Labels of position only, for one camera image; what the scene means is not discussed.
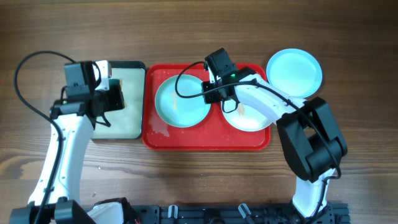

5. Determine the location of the red plastic tray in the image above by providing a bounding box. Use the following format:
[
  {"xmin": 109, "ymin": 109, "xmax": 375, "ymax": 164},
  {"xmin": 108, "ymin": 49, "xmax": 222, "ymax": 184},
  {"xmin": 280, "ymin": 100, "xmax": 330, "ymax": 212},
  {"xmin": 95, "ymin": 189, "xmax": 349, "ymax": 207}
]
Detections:
[{"xmin": 142, "ymin": 63, "xmax": 271, "ymax": 151}]

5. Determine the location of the light blue plate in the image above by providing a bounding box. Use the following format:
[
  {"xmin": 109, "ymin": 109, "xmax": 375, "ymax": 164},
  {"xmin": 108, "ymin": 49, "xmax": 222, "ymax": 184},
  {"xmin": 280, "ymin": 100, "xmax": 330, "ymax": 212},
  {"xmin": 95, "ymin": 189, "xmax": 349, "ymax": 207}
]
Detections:
[
  {"xmin": 155, "ymin": 75, "xmax": 211, "ymax": 128},
  {"xmin": 266, "ymin": 49, "xmax": 323, "ymax": 98}
]

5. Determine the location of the black water tray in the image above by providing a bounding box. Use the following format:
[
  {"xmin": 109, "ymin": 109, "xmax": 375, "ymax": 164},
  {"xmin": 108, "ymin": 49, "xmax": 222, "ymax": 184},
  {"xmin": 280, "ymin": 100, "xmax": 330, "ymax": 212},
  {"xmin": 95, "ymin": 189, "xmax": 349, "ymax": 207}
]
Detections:
[{"xmin": 93, "ymin": 60, "xmax": 146, "ymax": 140}]

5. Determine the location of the green yellow sponge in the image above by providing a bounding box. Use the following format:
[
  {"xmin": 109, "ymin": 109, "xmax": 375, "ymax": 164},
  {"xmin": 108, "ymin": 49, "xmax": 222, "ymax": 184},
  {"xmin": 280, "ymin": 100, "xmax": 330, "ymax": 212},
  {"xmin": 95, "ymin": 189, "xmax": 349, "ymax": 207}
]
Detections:
[{"xmin": 109, "ymin": 79, "xmax": 122, "ymax": 88}]

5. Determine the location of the right black cable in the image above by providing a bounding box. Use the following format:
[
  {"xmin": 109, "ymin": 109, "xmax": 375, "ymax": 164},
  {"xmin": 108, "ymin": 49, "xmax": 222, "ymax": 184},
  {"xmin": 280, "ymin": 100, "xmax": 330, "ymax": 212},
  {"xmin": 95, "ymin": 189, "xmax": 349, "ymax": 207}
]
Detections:
[{"xmin": 174, "ymin": 61, "xmax": 342, "ymax": 218}]

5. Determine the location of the black cable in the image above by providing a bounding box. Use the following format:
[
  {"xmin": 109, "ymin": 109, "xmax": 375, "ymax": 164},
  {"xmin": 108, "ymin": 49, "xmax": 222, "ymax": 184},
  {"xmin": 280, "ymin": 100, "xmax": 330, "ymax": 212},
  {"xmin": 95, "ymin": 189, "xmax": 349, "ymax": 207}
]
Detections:
[
  {"xmin": 174, "ymin": 61, "xmax": 342, "ymax": 218},
  {"xmin": 13, "ymin": 50, "xmax": 78, "ymax": 224}
]

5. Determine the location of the left black cable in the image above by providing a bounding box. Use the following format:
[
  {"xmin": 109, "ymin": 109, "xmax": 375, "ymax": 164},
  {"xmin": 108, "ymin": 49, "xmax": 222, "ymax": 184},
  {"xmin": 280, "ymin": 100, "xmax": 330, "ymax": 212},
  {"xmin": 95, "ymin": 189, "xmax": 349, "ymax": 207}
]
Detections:
[{"xmin": 13, "ymin": 50, "xmax": 78, "ymax": 224}]

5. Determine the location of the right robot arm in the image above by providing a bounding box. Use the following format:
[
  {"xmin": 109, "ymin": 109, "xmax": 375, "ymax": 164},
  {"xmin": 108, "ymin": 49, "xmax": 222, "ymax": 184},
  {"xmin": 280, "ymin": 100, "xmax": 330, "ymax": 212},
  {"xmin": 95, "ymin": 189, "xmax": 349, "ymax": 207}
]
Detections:
[{"xmin": 203, "ymin": 49, "xmax": 348, "ymax": 223}]

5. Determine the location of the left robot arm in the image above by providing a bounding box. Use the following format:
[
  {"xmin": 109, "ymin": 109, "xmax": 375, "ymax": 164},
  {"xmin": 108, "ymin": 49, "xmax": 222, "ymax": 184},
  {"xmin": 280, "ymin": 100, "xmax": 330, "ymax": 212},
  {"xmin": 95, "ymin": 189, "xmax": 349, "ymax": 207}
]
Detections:
[{"xmin": 10, "ymin": 60, "xmax": 146, "ymax": 223}]

